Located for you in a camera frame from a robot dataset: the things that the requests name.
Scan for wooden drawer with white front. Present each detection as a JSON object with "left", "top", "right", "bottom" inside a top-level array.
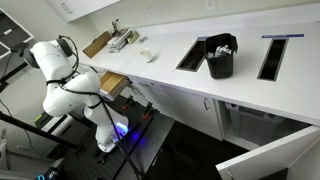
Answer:
[{"left": 98, "top": 70, "right": 130, "bottom": 102}]

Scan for black landfill trash bin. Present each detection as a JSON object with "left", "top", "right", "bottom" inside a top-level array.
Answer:
[{"left": 204, "top": 32, "right": 239, "bottom": 80}]

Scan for grey waste bin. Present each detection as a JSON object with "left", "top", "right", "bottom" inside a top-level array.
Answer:
[{"left": 225, "top": 101, "right": 288, "bottom": 148}]

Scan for open white cabinet door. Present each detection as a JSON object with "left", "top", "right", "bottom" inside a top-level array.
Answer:
[{"left": 215, "top": 124, "right": 320, "bottom": 180}]

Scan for closed white cabinet door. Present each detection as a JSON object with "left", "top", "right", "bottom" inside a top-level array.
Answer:
[{"left": 156, "top": 83, "right": 224, "bottom": 141}]

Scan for brown cardboard box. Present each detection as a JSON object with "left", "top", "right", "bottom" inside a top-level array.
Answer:
[{"left": 82, "top": 30, "right": 113, "bottom": 59}]

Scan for black mounting board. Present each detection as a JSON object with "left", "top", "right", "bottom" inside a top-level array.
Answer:
[{"left": 63, "top": 89, "right": 176, "bottom": 180}]

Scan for black controller box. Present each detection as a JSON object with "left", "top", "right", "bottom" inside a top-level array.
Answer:
[{"left": 34, "top": 113, "right": 73, "bottom": 134}]

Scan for black stand bar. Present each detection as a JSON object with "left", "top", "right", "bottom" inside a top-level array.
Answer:
[{"left": 0, "top": 111, "right": 79, "bottom": 150}]

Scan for black device with blue light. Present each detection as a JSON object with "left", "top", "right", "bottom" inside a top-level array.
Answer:
[{"left": 34, "top": 168, "right": 66, "bottom": 180}]

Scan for black floor stand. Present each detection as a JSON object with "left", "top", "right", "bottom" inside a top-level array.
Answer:
[{"left": 0, "top": 41, "right": 37, "bottom": 94}]

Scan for white framed black panel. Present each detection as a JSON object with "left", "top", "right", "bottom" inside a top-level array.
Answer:
[{"left": 0, "top": 8, "right": 35, "bottom": 61}]

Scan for closed white drawer with handle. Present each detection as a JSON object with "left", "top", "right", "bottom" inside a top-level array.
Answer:
[{"left": 128, "top": 75, "right": 161, "bottom": 111}]

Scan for black clamp with red handle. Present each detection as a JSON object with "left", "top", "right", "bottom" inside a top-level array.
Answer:
[
  {"left": 141, "top": 101, "right": 154, "bottom": 120},
  {"left": 121, "top": 94, "right": 134, "bottom": 111}
]

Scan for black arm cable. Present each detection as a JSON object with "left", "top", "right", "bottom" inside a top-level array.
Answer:
[{"left": 46, "top": 34, "right": 143, "bottom": 180}]

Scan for white wall cabinet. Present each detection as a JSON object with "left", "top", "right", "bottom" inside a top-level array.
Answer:
[{"left": 46, "top": 0, "right": 121, "bottom": 23}]

